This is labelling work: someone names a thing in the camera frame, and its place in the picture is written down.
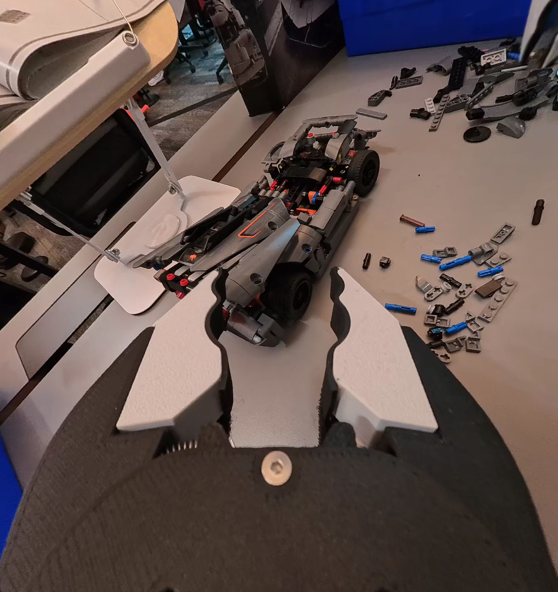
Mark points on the small grey lego assembly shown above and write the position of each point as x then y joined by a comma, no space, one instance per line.
482,252

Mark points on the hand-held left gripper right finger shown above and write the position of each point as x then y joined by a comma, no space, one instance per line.
380,370

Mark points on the red plastic object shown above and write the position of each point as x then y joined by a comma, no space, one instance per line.
137,111

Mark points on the black office chair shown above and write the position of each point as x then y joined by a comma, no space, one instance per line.
98,175

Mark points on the pile of grey lego plates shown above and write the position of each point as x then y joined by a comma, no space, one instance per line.
475,134

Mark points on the lego set box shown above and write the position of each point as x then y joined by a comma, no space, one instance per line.
297,37

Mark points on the grey lego car model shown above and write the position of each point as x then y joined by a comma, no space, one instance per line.
279,231

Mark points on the printed grey lego tile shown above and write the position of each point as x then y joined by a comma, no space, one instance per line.
503,232

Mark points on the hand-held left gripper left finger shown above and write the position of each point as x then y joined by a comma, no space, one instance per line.
177,370

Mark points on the white and wooden book stand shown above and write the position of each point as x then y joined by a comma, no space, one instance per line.
200,194

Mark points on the long black lego pin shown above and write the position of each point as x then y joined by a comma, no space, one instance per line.
538,212

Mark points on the lego instruction booklet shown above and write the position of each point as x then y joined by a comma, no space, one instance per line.
52,27

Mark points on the scattered blue pins grey pieces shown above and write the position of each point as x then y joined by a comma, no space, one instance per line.
454,263

